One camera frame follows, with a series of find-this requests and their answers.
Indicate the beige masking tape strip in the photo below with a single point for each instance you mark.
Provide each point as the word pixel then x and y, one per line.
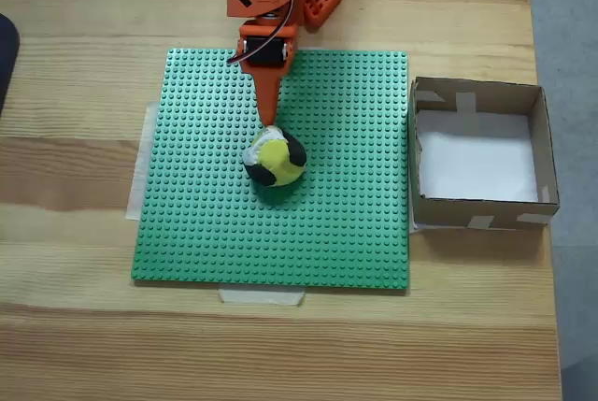
pixel 261 297
pixel 138 162

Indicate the white paper sheet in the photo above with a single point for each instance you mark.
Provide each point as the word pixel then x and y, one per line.
pixel 476 162

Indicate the yellow black white ball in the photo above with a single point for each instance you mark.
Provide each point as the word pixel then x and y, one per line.
pixel 275 158

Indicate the open cardboard box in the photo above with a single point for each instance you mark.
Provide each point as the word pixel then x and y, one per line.
pixel 444 211

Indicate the green studded baseplate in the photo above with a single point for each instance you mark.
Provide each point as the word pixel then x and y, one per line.
pixel 210 209

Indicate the small white tape piece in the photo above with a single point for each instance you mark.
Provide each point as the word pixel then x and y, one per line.
pixel 416 228

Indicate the black flat object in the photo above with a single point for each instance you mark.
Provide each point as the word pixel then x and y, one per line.
pixel 7 60

